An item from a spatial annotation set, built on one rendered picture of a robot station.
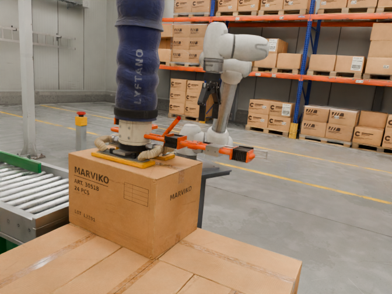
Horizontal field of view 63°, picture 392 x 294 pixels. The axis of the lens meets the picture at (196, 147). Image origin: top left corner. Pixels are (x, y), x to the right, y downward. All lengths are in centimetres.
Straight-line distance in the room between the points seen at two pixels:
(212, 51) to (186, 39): 854
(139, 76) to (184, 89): 841
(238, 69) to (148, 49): 62
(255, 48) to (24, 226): 149
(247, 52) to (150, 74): 49
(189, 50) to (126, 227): 855
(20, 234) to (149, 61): 117
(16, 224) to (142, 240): 77
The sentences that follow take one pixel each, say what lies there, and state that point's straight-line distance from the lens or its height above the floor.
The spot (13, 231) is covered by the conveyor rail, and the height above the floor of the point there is 47.
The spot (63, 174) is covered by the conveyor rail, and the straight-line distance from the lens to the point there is 269.
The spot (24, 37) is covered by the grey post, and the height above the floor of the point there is 171.
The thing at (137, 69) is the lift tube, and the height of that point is 140.
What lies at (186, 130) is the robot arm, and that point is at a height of 102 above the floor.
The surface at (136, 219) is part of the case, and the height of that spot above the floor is 72.
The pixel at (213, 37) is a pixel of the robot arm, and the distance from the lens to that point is 144.
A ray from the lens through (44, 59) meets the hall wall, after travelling 1239.
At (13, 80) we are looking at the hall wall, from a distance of 1185.
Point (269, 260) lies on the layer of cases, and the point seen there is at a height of 54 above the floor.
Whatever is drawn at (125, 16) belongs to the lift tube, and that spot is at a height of 164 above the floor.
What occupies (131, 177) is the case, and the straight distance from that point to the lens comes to 152.
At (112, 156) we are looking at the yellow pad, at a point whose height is 97.
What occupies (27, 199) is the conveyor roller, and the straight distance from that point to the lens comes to 234.
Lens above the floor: 140
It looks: 13 degrees down
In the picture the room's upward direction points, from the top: 5 degrees clockwise
